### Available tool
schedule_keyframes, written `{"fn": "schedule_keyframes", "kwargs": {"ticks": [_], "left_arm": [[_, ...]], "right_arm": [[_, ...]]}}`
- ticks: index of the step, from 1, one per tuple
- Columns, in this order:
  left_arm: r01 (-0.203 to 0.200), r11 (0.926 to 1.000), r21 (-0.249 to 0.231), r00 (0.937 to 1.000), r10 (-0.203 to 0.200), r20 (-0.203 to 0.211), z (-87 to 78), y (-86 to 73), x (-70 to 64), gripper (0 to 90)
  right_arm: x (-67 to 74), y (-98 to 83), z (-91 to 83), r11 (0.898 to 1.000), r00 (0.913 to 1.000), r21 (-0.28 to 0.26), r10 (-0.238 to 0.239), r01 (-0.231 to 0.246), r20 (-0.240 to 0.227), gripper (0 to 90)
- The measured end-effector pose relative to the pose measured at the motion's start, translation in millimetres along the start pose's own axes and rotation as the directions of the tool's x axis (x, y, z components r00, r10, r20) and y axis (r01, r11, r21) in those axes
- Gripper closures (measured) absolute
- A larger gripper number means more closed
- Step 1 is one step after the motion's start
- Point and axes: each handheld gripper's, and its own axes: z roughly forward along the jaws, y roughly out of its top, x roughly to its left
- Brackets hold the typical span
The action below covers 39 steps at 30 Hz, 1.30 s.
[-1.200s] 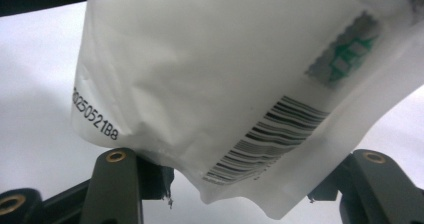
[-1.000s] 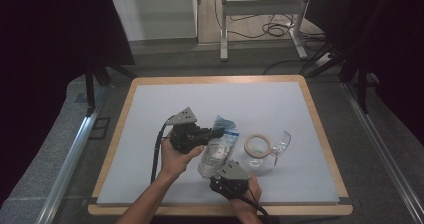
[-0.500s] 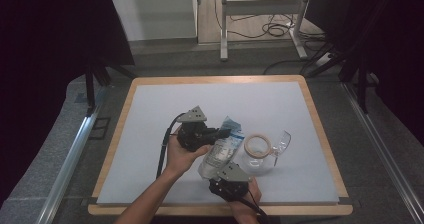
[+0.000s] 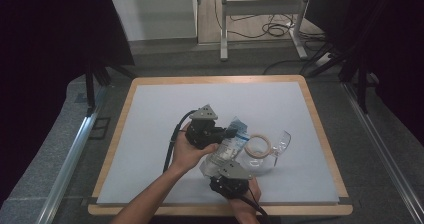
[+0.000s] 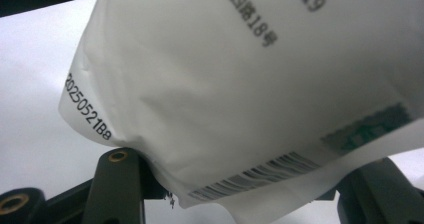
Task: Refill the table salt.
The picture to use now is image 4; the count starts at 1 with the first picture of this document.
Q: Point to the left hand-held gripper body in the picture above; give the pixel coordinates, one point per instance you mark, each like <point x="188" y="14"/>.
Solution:
<point x="203" y="134"/>

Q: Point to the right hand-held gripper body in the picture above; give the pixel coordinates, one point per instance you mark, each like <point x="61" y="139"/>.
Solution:
<point x="233" y="185"/>

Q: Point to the person's right hand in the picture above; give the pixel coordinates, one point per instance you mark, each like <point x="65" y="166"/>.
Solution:
<point x="250" y="197"/>

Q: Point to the person's left hand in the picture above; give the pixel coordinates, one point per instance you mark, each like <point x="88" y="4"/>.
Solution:
<point x="188" y="155"/>

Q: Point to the white table mat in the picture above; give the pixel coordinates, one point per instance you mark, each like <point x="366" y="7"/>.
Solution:
<point x="150" y="117"/>

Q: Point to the white power strip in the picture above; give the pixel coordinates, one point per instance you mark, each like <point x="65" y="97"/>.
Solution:
<point x="323" y="60"/>

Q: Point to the black tripod stand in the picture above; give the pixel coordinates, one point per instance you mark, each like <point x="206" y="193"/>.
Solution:
<point x="90" y="87"/>
<point x="361" y="84"/>

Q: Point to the white cabinet panel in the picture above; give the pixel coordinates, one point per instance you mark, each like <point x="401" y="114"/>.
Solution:
<point x="153" y="15"/>

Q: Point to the dark curtain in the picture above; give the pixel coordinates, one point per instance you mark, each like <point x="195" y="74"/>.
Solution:
<point x="396" y="50"/>
<point x="50" y="50"/>

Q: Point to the white metal desk frame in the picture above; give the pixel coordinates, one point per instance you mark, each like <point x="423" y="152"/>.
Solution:
<point x="261" y="7"/>

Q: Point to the aluminium rail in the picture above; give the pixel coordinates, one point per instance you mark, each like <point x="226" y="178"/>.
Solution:
<point x="66" y="170"/>
<point x="383" y="154"/>

